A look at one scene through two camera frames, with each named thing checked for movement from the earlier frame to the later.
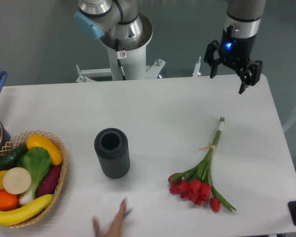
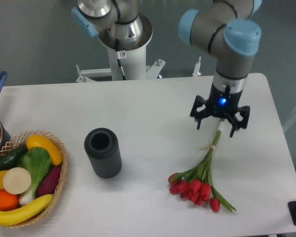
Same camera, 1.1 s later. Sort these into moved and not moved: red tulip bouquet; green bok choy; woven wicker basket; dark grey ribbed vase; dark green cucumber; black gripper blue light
Moved: dark grey ribbed vase; black gripper blue light
Not moved: green bok choy; dark green cucumber; red tulip bouquet; woven wicker basket
